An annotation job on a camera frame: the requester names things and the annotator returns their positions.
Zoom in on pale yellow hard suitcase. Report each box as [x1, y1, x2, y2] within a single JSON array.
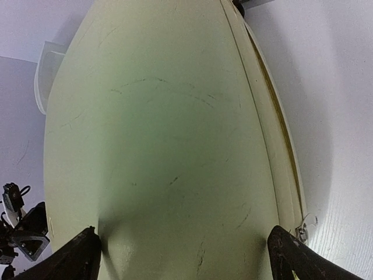
[[44, 1, 307, 279]]

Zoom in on white plastic drawer organizer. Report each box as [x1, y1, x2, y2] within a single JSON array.
[[34, 41, 67, 115]]

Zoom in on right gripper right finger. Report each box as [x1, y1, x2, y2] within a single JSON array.
[[267, 225, 360, 279]]

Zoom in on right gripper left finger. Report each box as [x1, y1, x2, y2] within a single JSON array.
[[17, 226, 101, 280]]

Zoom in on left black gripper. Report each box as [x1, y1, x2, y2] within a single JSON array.
[[1, 202, 50, 277]]

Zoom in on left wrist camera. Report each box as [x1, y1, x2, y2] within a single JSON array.
[[1, 183, 31, 228]]

